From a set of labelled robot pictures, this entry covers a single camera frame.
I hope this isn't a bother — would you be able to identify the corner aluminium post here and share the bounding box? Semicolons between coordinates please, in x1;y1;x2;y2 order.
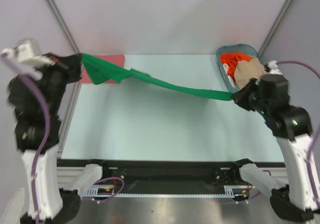
44;0;80;53
258;0;294;56

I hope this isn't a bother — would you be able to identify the beige t shirt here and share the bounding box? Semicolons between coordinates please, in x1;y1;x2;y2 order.
234;57;266;89

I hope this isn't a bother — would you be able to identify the blue plastic basket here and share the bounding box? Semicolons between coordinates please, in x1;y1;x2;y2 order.
215;44;264;93

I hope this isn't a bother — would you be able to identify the right corner aluminium post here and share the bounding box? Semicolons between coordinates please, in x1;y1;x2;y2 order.
258;0;294;56

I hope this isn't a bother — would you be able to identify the left corner aluminium post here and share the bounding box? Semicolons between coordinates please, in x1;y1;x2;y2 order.
44;0;80;53

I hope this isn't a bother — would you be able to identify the white slotted cable duct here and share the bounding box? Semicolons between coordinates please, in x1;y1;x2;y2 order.
82;185;251;199

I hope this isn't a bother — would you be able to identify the aluminium frame rail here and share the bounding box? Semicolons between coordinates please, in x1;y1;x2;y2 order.
57;167;289;186

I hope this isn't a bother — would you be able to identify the orange t shirt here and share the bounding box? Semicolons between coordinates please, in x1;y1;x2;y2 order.
220;52;251;67

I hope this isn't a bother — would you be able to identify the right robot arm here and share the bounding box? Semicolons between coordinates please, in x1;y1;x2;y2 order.
230;74;320;223

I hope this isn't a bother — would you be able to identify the folded pink t shirt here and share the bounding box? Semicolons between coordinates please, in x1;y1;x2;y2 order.
80;53;132;85

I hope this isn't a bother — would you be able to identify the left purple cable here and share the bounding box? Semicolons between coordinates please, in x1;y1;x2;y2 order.
1;51;125;220

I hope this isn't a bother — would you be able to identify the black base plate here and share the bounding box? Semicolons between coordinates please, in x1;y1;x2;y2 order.
57;159;286;195

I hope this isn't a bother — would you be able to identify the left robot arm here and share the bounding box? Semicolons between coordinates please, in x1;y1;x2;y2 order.
8;53;111;224

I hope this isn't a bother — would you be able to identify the white garment in basket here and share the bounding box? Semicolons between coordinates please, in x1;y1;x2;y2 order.
222;63;236;88

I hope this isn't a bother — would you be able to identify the green t shirt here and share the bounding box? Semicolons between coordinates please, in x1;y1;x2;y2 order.
81;53;236;102

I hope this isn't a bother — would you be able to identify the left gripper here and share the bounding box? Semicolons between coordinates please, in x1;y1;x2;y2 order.
32;52;82;117

